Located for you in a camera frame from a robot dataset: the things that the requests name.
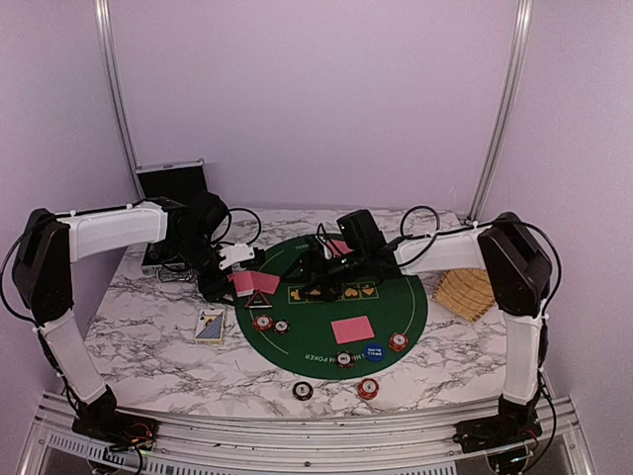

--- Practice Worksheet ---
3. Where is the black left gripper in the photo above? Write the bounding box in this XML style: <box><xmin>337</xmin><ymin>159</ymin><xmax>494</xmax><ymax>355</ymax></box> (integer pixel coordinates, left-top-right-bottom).
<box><xmin>170</xmin><ymin>234</ymin><xmax>238</xmax><ymax>306</ymax></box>

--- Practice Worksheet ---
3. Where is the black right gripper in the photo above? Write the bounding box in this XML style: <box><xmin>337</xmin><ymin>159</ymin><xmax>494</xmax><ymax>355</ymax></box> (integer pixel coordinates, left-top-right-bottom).
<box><xmin>280</xmin><ymin>247</ymin><xmax>368</xmax><ymax>302</ymax></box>

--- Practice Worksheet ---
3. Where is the dealt red card top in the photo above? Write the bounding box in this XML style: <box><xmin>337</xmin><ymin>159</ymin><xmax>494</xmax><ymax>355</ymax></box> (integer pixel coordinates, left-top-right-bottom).
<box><xmin>330</xmin><ymin>239</ymin><xmax>351</xmax><ymax>254</ymax></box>

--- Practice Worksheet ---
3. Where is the dealt red card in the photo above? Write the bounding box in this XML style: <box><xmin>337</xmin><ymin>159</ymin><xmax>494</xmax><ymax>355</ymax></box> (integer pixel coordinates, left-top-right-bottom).
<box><xmin>251</xmin><ymin>271</ymin><xmax>281</xmax><ymax>295</ymax></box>
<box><xmin>330</xmin><ymin>239</ymin><xmax>351</xmax><ymax>254</ymax></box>
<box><xmin>331</xmin><ymin>316</ymin><xmax>375</xmax><ymax>344</ymax></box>

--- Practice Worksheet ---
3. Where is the red chip stack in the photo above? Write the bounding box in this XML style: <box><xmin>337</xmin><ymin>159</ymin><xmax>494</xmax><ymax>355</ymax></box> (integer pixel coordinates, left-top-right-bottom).
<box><xmin>357</xmin><ymin>378</ymin><xmax>380</xmax><ymax>400</ymax></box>
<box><xmin>389</xmin><ymin>332</ymin><xmax>409</xmax><ymax>352</ymax></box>
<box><xmin>252</xmin><ymin>315</ymin><xmax>275</xmax><ymax>332</ymax></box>

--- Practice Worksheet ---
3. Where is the dealt red card front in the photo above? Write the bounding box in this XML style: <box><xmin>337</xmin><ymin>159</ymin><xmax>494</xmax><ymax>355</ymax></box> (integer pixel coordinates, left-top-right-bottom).
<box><xmin>331</xmin><ymin>316</ymin><xmax>375</xmax><ymax>344</ymax></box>

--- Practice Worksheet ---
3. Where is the dark hundred chip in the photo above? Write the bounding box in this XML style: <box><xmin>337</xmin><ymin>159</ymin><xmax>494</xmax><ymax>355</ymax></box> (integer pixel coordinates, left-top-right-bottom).
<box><xmin>273</xmin><ymin>320</ymin><xmax>290</xmax><ymax>334</ymax></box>

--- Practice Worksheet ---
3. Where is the blue small blind button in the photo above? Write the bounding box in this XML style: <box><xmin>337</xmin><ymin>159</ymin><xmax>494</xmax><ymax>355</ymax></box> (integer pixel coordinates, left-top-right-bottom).
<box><xmin>363</xmin><ymin>343</ymin><xmax>387</xmax><ymax>362</ymax></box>

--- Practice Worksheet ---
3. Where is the dark chip stack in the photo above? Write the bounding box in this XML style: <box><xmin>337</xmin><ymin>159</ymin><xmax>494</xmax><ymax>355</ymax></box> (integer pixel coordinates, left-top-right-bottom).
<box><xmin>292</xmin><ymin>381</ymin><xmax>314</xmax><ymax>401</ymax></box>
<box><xmin>334</xmin><ymin>350</ymin><xmax>355</xmax><ymax>369</ymax></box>

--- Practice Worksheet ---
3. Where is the red chip stack front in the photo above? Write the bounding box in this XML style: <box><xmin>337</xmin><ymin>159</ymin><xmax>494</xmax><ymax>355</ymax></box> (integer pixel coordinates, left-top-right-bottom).
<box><xmin>357</xmin><ymin>378</ymin><xmax>380</xmax><ymax>400</ymax></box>

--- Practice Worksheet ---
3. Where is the red backed card deck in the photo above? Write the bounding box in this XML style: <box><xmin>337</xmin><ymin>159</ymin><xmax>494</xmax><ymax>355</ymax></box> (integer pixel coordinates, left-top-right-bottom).
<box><xmin>227</xmin><ymin>271</ymin><xmax>255</xmax><ymax>298</ymax></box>

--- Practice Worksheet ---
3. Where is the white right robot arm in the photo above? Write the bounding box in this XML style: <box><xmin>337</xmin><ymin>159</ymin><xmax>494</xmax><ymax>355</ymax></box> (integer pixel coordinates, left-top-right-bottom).
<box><xmin>281</xmin><ymin>209</ymin><xmax>561</xmax><ymax>443</ymax></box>

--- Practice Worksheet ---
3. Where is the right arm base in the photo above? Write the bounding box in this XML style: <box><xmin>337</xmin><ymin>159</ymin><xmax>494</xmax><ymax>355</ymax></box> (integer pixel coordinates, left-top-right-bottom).
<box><xmin>452</xmin><ymin>416</ymin><xmax>543</xmax><ymax>453</ymax></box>

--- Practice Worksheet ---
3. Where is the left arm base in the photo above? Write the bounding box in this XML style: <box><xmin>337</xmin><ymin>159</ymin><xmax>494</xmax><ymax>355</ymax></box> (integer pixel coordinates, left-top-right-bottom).
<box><xmin>72</xmin><ymin>413</ymin><xmax>159</xmax><ymax>448</ymax></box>

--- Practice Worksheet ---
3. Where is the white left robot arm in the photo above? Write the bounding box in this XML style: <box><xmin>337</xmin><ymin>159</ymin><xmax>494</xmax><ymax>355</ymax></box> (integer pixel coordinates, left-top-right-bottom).
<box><xmin>12</xmin><ymin>192</ymin><xmax>261</xmax><ymax>440</ymax></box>

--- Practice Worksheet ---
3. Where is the blue card box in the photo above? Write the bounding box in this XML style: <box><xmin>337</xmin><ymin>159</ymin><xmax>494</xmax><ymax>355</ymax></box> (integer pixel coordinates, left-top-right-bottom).
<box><xmin>194</xmin><ymin>310</ymin><xmax>226</xmax><ymax>344</ymax></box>

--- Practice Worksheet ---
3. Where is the triangular all in button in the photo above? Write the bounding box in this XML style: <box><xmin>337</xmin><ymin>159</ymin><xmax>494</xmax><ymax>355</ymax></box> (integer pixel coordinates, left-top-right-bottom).
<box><xmin>244</xmin><ymin>291</ymin><xmax>273</xmax><ymax>310</ymax></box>

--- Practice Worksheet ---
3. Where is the round green poker mat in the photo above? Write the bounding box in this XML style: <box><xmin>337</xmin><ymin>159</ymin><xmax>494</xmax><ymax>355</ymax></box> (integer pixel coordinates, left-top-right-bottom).
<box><xmin>234</xmin><ymin>233</ymin><xmax>429</xmax><ymax>381</ymax></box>

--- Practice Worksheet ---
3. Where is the woven bamboo tray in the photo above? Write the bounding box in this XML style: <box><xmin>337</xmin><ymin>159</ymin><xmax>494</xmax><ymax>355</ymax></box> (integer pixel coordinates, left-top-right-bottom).
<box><xmin>432</xmin><ymin>269</ymin><xmax>496</xmax><ymax>323</ymax></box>

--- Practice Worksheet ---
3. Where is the aluminium poker case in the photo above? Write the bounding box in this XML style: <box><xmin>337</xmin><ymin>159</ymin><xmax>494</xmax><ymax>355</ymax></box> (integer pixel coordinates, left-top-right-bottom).
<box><xmin>136</xmin><ymin>158</ymin><xmax>208</xmax><ymax>283</ymax></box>

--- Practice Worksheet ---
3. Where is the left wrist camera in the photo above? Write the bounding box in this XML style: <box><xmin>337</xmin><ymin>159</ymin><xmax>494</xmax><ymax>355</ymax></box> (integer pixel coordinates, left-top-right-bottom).
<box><xmin>218</xmin><ymin>242</ymin><xmax>255</xmax><ymax>270</ymax></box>

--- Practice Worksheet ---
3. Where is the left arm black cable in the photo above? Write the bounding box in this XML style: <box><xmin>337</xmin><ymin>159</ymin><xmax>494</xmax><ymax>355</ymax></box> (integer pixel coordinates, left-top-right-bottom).
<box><xmin>0</xmin><ymin>206</ymin><xmax>263</xmax><ymax>328</ymax></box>

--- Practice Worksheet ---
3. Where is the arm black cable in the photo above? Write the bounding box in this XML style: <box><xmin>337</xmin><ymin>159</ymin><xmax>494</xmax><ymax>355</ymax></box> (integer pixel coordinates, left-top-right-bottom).
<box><xmin>399</xmin><ymin>205</ymin><xmax>565</xmax><ymax>446</ymax></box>
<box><xmin>0</xmin><ymin>206</ymin><xmax>263</xmax><ymax>328</ymax></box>

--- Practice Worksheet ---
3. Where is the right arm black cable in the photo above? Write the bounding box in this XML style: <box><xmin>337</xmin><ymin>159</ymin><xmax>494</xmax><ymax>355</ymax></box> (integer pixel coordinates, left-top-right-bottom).
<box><xmin>399</xmin><ymin>205</ymin><xmax>565</xmax><ymax>446</ymax></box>

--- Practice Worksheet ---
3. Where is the front aluminium rail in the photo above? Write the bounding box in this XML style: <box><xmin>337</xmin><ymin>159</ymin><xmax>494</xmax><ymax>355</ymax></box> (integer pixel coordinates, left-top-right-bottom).
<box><xmin>19</xmin><ymin>395</ymin><xmax>594</xmax><ymax>475</ymax></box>

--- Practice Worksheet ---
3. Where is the right aluminium frame post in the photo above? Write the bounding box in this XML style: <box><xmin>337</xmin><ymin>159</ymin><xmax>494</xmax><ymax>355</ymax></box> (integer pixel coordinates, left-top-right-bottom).
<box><xmin>467</xmin><ymin>0</ymin><xmax>534</xmax><ymax>221</ymax></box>

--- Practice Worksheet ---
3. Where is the aluminium frame post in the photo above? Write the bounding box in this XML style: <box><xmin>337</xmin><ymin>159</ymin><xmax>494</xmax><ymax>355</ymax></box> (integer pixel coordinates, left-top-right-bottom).
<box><xmin>95</xmin><ymin>0</ymin><xmax>142</xmax><ymax>197</ymax></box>
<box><xmin>467</xmin><ymin>0</ymin><xmax>534</xmax><ymax>221</ymax></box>

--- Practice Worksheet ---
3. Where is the left aluminium frame post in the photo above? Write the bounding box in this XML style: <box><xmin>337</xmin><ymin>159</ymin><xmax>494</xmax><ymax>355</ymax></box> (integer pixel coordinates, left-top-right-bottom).
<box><xmin>95</xmin><ymin>0</ymin><xmax>142</xmax><ymax>197</ymax></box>

